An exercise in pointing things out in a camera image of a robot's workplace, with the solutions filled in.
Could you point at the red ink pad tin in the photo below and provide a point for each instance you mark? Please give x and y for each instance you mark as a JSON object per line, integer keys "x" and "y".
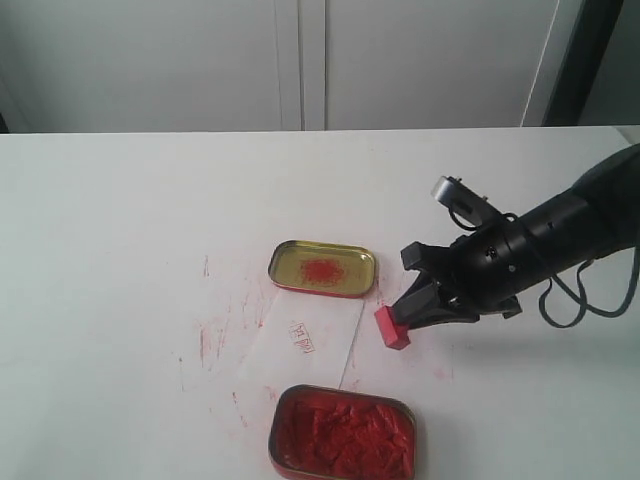
{"x": 323, "y": 433}

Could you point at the white cabinet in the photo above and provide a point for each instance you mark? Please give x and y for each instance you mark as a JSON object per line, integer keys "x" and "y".
{"x": 127, "y": 66}

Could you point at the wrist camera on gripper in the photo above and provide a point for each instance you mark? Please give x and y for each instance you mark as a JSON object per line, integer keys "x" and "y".
{"x": 467, "y": 210}

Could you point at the white paper sheet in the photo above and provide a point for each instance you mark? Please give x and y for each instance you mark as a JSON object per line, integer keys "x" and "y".
{"x": 305, "y": 339}

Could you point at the gold tin lid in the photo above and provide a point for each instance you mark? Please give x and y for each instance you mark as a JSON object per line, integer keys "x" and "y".
{"x": 336, "y": 270}

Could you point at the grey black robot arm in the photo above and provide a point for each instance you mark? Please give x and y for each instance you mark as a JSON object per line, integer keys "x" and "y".
{"x": 594, "y": 218}

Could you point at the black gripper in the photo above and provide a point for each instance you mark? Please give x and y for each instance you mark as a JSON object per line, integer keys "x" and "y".
{"x": 477, "y": 275}

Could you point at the dark vertical post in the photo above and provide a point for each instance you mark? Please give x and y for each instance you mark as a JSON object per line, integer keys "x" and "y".
{"x": 590, "y": 37}

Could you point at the red stamp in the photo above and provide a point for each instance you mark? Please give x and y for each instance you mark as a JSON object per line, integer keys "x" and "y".
{"x": 394, "y": 336}

